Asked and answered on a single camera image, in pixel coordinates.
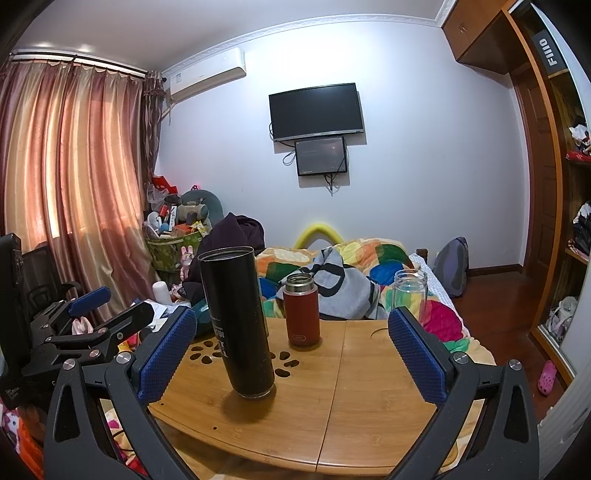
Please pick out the brown wooden door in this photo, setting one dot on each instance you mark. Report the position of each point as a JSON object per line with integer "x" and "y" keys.
{"x": 535, "y": 184}

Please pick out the red thermos cup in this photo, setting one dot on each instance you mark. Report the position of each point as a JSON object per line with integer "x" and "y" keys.
{"x": 302, "y": 318}

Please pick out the pink curtain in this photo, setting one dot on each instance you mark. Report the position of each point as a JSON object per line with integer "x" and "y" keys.
{"x": 78, "y": 161}

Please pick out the black wall television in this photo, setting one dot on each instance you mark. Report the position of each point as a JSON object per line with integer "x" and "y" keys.
{"x": 317, "y": 110}

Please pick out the dark purple garment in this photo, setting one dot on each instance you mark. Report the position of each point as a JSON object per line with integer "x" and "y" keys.
{"x": 235, "y": 235}

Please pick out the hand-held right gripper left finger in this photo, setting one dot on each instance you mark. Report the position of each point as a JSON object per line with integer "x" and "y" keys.
{"x": 166, "y": 357}

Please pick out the green storage basket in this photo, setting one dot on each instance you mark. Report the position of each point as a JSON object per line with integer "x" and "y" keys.
{"x": 171, "y": 251}

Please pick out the grey backpack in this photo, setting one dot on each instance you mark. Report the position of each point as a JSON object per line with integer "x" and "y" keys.
{"x": 452, "y": 267}

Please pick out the grey black patterned cloth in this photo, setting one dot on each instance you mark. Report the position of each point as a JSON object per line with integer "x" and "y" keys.
{"x": 334, "y": 286}

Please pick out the pink bunny toy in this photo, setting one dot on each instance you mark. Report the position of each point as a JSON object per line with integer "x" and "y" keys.
{"x": 186, "y": 261}

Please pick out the brown overhead cabinet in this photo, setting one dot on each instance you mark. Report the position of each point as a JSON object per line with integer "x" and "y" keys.
{"x": 480, "y": 32}

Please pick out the clear glass cup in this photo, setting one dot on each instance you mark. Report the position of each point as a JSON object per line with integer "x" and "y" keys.
{"x": 411, "y": 290}

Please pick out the grey plush toy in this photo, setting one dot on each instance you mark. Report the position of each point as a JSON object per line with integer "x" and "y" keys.
{"x": 198, "y": 205}

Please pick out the white air conditioner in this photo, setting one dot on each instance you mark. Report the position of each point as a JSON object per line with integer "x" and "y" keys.
{"x": 207, "y": 74}

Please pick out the tall black cup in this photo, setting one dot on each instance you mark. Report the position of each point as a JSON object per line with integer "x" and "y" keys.
{"x": 235, "y": 323}

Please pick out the red bag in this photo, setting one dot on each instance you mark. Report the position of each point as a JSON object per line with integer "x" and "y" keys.
{"x": 162, "y": 183}

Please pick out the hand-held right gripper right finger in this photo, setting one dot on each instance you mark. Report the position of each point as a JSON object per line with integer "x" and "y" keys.
{"x": 415, "y": 357}

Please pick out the pink clog shoe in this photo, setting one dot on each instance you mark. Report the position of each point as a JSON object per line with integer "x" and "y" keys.
{"x": 547, "y": 376}

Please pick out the white bag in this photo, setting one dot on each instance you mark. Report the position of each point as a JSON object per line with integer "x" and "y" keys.
{"x": 563, "y": 318}

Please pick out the colourful patchwork blanket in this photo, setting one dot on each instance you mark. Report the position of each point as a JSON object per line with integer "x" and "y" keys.
{"x": 369, "y": 258}

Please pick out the wooden wardrobe shelf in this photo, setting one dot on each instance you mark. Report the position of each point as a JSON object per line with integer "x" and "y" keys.
{"x": 561, "y": 230}

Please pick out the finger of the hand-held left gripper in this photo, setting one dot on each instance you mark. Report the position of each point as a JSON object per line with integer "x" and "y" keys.
{"x": 90, "y": 300}
{"x": 124, "y": 323}

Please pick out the small black wall monitor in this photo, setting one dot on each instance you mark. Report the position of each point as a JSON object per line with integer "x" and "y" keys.
{"x": 321, "y": 157}

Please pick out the black box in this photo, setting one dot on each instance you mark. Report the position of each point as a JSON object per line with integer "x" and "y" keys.
{"x": 549, "y": 50}

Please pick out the floral cloth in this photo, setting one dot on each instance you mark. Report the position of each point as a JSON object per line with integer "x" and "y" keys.
{"x": 18, "y": 438}

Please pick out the bamboo folding bed table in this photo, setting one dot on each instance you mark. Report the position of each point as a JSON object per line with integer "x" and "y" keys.
{"x": 323, "y": 397}

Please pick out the black office chair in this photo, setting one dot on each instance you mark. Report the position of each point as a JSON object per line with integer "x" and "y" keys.
{"x": 46, "y": 272}

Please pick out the yellow foam tube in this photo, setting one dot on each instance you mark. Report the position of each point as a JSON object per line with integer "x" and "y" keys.
{"x": 318, "y": 228}

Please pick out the white plastic bottle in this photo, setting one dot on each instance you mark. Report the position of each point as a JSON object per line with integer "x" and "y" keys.
{"x": 161, "y": 293}

